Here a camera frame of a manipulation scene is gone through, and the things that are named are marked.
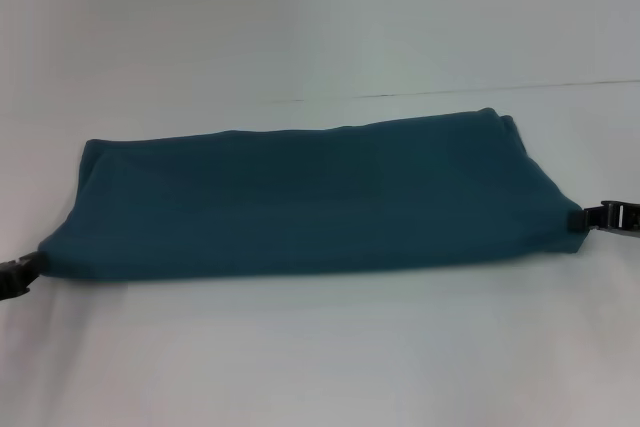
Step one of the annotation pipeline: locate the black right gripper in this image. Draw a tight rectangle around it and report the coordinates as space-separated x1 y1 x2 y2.
567 199 640 244

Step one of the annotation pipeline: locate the blue t-shirt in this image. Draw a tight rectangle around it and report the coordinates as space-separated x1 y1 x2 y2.
37 106 587 281

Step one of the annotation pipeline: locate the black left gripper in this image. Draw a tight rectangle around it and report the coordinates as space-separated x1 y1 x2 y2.
0 251 47 302

